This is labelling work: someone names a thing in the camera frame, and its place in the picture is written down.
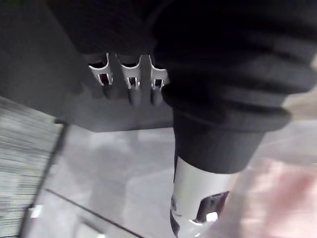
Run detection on dark grey vanity cabinet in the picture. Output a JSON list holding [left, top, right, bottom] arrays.
[[0, 0, 174, 133]]

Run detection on pink cloth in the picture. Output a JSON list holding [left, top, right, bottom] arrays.
[[229, 158, 317, 238]]

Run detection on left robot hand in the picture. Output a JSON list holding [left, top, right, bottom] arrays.
[[47, 0, 317, 238]]

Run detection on grey striped floor mat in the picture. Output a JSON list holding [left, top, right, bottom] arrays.
[[0, 96, 68, 238]]

